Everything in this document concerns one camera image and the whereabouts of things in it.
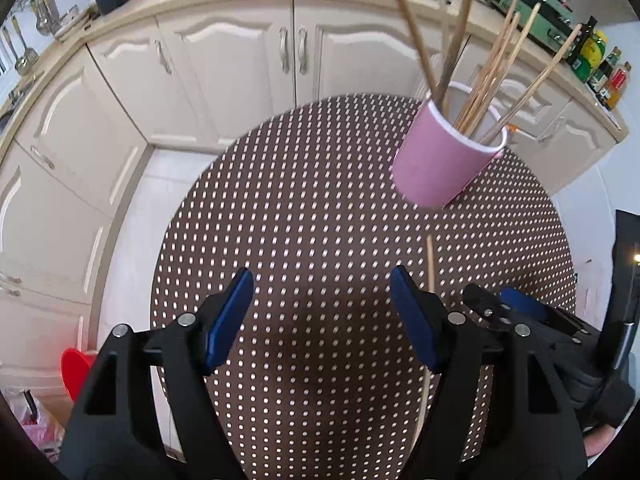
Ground wooden chopstick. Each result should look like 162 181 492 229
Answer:
434 0 473 112
466 2 541 138
436 0 449 110
413 235 435 442
480 24 582 145
454 0 520 133
396 0 437 100
463 12 521 136

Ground pink plastic bag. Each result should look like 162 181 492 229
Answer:
1 389 65 463

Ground red plastic stool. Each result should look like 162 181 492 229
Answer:
60 348 98 402

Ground pink cylindrical utensil holder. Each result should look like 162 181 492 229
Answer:
392 81 508 209

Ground brown polka dot tablecloth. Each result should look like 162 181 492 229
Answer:
150 94 576 479

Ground dark soy sauce bottle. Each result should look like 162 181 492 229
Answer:
587 47 622 93

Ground red label vinegar bottle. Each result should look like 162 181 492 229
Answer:
601 61 632 110

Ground green yellow oil bottle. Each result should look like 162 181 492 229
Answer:
572 29 608 82

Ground dark glass sauce bottle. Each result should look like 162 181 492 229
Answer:
565 15 598 66

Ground green electric grill appliance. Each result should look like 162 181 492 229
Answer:
488 0 584 54

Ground base cabinets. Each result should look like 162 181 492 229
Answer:
0 0 622 396

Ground stack of bowls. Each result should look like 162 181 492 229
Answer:
53 6 91 42

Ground wall utensil rack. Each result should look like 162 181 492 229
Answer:
1 0 53 58

